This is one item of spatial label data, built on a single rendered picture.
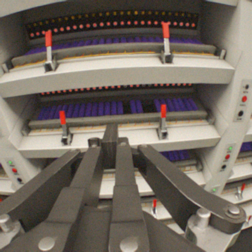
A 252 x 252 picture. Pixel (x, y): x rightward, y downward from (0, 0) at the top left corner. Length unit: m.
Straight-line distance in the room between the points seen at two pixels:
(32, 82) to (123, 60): 0.22
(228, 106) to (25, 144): 0.59
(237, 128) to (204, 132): 0.11
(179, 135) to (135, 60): 0.23
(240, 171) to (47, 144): 0.71
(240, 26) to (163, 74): 0.23
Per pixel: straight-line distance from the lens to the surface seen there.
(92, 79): 0.35
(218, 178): 0.62
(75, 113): 0.48
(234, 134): 0.52
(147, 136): 0.42
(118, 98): 0.51
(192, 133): 0.46
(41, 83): 0.39
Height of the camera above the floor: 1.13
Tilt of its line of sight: 27 degrees down
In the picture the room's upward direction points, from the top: 3 degrees counter-clockwise
